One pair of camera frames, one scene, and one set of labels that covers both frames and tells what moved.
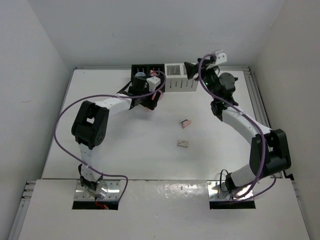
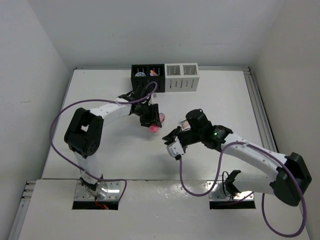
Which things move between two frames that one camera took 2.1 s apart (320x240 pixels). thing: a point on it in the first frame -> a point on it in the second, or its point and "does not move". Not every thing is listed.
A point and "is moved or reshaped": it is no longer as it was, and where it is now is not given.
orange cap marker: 153,73 does not move
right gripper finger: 192,70 -> 172,136
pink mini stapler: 185,123 does not move
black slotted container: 146,68 does not move
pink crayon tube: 153,96 is moved or reshaped
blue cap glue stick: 140,74 does not move
